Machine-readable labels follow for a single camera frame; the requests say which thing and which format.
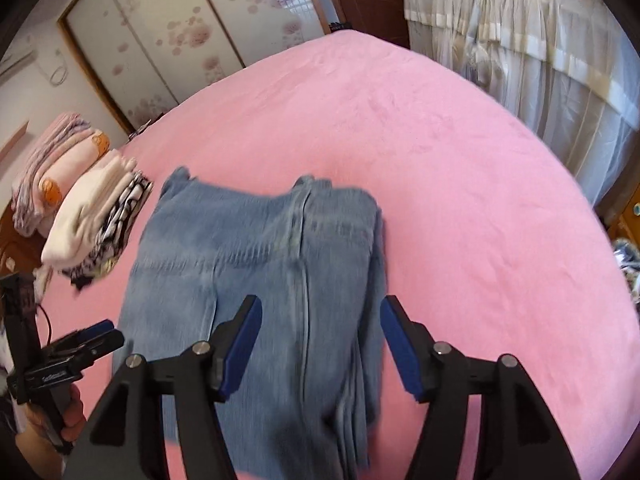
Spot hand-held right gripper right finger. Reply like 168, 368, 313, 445
379, 295, 583, 480

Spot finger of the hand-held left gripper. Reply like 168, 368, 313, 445
46, 319, 114, 357
50, 329, 126, 367

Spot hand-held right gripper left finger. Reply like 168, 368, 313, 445
62, 295, 263, 480

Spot blue denim jeans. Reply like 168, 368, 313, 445
117, 166, 388, 480

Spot cream folded clothes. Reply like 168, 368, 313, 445
41, 149, 139, 268

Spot black and white patterned clothes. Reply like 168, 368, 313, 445
60, 171, 154, 292

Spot person's left hand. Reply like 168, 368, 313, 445
15, 384, 87, 480

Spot wooden headboard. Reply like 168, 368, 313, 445
0, 199, 47, 281

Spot pink folded quilt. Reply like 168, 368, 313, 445
11, 111, 112, 239

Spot pink bed sheet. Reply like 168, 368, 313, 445
37, 29, 632, 480

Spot white air conditioner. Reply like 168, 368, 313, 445
0, 49, 39, 80

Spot wooden cabinet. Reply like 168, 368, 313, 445
599, 195, 640, 243

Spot floral sliding wardrobe doors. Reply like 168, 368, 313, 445
56, 0, 328, 137

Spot cream curtain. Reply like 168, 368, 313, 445
402, 0, 640, 207

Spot white wall cable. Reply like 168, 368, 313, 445
49, 49, 70, 87

